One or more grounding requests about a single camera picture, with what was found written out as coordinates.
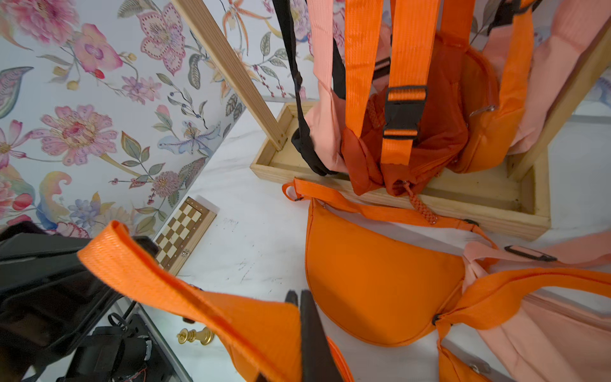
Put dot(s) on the rust orange bag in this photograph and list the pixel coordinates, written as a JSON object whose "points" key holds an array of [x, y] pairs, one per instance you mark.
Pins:
{"points": [[402, 146]]}

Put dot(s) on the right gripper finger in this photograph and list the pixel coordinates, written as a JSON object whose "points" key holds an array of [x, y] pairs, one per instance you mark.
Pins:
{"points": [[317, 361]]}

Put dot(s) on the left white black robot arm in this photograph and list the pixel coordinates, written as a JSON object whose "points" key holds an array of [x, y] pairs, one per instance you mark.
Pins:
{"points": [[53, 307]]}

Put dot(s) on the wooden chessboard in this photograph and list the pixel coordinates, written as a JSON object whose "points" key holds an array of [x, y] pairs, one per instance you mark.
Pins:
{"points": [[180, 236]]}

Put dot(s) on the orange sling bag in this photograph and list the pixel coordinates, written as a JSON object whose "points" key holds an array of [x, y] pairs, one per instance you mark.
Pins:
{"points": [[262, 338], [414, 27], [380, 290]]}

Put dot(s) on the pink sling bag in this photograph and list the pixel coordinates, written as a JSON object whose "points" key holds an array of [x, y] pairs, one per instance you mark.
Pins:
{"points": [[326, 119], [535, 335]]}

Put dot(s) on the wooden clothes rack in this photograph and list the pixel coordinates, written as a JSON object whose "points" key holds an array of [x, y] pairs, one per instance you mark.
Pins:
{"points": [[560, 188]]}

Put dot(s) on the gold chess piece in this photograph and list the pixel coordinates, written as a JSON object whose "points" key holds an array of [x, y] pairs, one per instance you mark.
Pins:
{"points": [[204, 336]]}

